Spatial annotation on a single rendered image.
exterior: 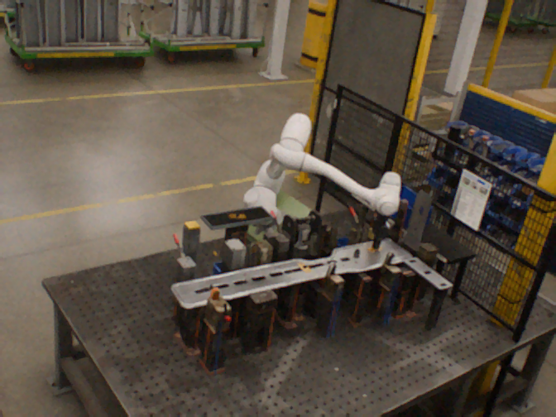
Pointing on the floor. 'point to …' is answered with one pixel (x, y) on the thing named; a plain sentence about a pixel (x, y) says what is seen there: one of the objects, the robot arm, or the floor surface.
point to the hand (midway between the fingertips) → (376, 242)
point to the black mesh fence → (462, 222)
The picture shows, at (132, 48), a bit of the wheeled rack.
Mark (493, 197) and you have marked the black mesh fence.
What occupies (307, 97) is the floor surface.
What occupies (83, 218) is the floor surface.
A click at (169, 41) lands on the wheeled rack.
